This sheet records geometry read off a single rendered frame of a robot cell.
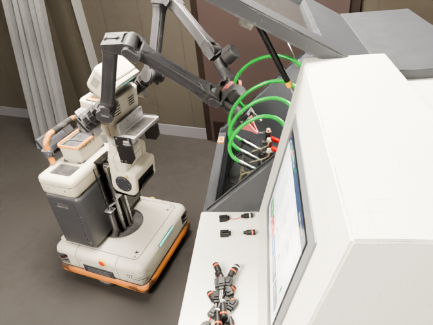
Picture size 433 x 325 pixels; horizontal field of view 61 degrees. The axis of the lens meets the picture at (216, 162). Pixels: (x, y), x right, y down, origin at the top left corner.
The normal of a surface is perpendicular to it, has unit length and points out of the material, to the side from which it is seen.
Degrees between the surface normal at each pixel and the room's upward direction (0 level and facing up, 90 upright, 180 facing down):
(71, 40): 90
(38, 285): 0
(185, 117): 90
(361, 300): 90
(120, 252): 0
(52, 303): 0
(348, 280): 90
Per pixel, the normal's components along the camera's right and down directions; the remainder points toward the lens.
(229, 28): -0.36, 0.54
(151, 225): -0.10, -0.83
